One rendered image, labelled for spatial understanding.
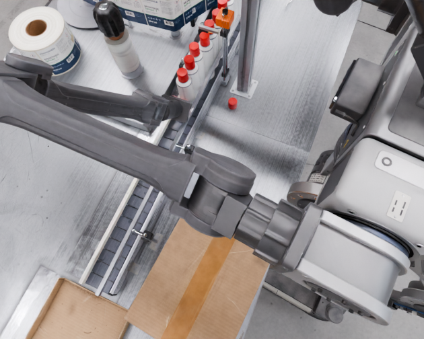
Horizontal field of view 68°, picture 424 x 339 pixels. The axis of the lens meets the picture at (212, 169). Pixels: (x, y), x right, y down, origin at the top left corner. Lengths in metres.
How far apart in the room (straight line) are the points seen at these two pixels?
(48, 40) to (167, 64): 0.42
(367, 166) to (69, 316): 0.98
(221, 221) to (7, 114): 0.33
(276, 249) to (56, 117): 0.34
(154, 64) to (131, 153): 0.89
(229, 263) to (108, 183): 0.59
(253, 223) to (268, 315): 1.51
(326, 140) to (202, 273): 1.58
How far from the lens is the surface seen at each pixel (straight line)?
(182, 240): 0.78
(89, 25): 1.51
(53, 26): 1.36
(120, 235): 1.07
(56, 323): 1.18
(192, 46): 1.07
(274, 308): 1.91
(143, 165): 0.45
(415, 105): 0.48
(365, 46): 2.69
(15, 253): 1.27
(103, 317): 1.12
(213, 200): 0.44
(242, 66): 1.15
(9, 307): 1.26
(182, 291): 0.77
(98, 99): 0.71
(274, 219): 0.41
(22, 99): 0.51
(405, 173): 0.43
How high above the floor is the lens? 1.89
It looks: 70 degrees down
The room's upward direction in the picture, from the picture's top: 7 degrees counter-clockwise
